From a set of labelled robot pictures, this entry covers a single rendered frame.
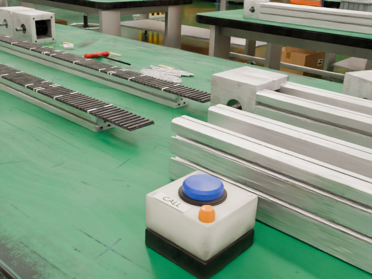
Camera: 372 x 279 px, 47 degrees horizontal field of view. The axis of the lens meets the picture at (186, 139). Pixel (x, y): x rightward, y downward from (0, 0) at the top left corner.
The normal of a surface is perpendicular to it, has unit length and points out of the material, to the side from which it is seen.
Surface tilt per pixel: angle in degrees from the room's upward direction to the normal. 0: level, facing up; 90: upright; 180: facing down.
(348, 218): 90
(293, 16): 90
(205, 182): 3
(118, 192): 0
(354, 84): 90
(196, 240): 90
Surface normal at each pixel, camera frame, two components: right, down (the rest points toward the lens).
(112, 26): 0.74, 0.29
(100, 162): 0.04, -0.92
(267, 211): -0.67, 0.26
